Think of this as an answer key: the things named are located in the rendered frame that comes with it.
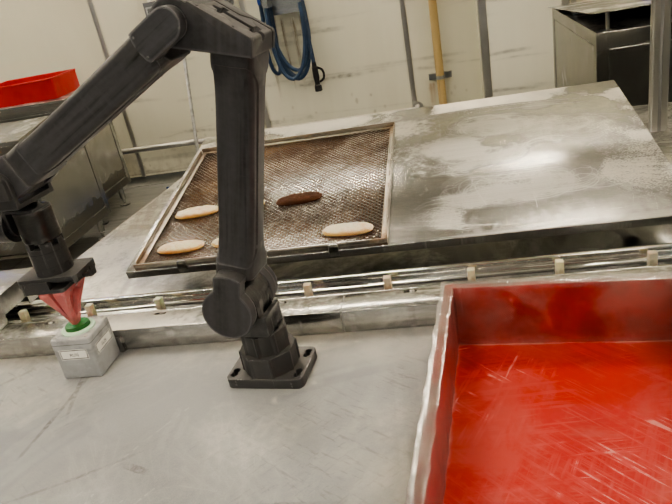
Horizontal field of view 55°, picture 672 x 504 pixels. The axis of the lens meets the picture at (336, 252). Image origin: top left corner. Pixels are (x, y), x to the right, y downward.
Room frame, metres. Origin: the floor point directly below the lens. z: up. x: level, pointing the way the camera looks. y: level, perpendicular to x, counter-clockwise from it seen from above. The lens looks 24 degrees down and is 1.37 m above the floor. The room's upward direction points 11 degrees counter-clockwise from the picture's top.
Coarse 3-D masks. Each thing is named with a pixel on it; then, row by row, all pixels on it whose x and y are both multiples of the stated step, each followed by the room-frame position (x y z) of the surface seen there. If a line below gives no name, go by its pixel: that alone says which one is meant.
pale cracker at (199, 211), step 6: (186, 210) 1.35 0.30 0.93; (192, 210) 1.34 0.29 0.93; (198, 210) 1.33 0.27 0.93; (204, 210) 1.33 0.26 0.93; (210, 210) 1.32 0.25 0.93; (216, 210) 1.33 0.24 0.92; (180, 216) 1.33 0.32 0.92; (186, 216) 1.33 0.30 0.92; (192, 216) 1.32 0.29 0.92; (198, 216) 1.32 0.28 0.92
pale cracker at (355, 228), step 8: (336, 224) 1.15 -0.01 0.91; (344, 224) 1.14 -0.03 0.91; (352, 224) 1.14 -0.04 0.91; (360, 224) 1.13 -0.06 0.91; (368, 224) 1.13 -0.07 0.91; (328, 232) 1.13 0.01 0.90; (336, 232) 1.13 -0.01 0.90; (344, 232) 1.12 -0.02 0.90; (352, 232) 1.12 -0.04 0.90; (360, 232) 1.11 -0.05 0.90
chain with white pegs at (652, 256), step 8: (648, 256) 0.88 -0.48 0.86; (656, 256) 0.88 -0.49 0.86; (560, 264) 0.91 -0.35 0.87; (648, 264) 0.88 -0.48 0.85; (656, 264) 0.88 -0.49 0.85; (472, 272) 0.94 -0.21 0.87; (560, 272) 0.91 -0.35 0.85; (384, 280) 0.97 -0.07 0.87; (472, 280) 0.94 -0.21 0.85; (304, 288) 1.00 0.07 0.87; (384, 288) 0.97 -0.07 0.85; (392, 288) 0.97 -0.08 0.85; (160, 296) 1.07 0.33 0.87; (88, 304) 1.09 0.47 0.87; (160, 304) 1.05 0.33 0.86; (24, 312) 1.12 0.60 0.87; (88, 312) 1.09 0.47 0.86; (96, 312) 1.10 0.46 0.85; (24, 320) 1.11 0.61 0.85
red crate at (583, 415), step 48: (480, 384) 0.70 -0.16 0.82; (528, 384) 0.68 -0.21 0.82; (576, 384) 0.66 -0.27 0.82; (624, 384) 0.65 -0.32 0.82; (480, 432) 0.61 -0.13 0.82; (528, 432) 0.59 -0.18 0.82; (576, 432) 0.58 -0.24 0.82; (624, 432) 0.57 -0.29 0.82; (480, 480) 0.54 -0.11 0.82; (528, 480) 0.52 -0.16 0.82; (576, 480) 0.51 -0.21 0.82; (624, 480) 0.50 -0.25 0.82
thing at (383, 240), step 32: (352, 128) 1.57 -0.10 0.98; (384, 128) 1.54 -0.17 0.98; (288, 160) 1.50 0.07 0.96; (320, 160) 1.46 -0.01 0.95; (352, 160) 1.42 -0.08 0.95; (384, 160) 1.38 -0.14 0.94; (384, 192) 1.25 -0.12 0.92; (160, 224) 1.32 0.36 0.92; (288, 224) 1.21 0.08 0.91; (320, 224) 1.18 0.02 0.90; (384, 224) 1.13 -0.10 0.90
